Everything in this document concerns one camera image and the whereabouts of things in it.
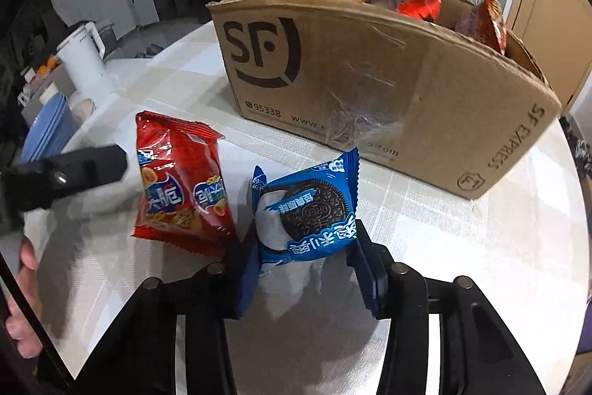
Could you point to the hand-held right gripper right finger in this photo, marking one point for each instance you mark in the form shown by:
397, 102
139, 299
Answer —
370, 284

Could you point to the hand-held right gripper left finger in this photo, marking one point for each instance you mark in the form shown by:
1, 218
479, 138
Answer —
245, 284

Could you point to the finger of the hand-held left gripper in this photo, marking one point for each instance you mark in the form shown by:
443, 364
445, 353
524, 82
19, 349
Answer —
69, 177

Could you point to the blue cookie packet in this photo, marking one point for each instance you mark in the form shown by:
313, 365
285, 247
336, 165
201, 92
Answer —
305, 210

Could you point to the red chip packet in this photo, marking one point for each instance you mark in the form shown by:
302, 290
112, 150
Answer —
180, 191

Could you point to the brown cardboard box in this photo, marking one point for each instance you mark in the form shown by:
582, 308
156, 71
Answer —
370, 75

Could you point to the red foil snack packet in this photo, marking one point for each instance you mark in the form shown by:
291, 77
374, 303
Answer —
421, 8

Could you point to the red orange snack packet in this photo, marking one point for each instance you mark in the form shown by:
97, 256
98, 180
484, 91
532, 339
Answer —
488, 25

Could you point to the person's left hand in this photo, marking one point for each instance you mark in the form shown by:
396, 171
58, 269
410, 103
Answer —
28, 256

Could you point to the stack of blue bowls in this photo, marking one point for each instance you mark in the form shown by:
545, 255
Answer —
46, 131

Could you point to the stack of beige plates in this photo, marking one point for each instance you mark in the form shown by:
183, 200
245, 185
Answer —
82, 108

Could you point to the orange fruit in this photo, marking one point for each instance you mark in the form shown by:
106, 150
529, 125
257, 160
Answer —
44, 70
54, 62

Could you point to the white electric kettle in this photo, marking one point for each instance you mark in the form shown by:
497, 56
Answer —
85, 62

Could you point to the grey slipper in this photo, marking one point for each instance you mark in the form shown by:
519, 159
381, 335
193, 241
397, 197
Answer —
155, 49
140, 52

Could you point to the wooden door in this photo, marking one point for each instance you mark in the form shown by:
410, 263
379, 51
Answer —
555, 29

